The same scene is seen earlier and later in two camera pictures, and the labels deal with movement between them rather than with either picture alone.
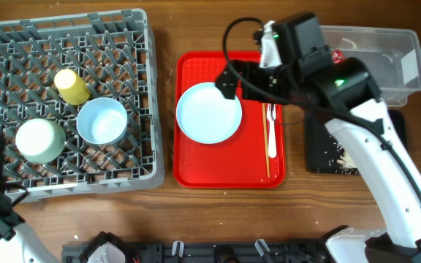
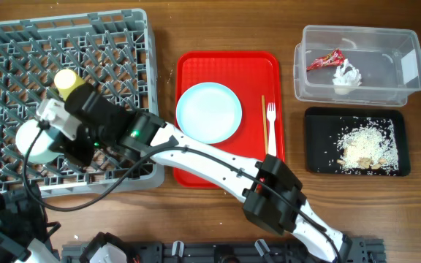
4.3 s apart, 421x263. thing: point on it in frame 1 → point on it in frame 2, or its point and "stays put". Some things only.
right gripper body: (274, 82) → (82, 147)
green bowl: (40, 141) stays put
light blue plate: (205, 116) stays put
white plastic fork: (272, 146) stays put
